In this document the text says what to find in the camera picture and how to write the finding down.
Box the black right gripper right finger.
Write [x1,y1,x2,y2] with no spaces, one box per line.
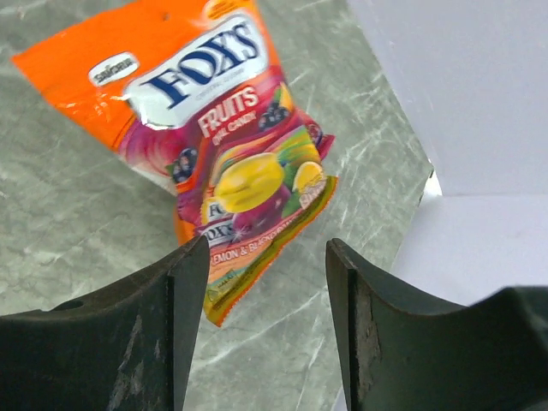
[325,238,547,410]

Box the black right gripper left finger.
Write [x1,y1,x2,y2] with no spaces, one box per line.
[1,237,209,410]

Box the orange snack packet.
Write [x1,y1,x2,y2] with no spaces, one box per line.
[13,1,337,325]

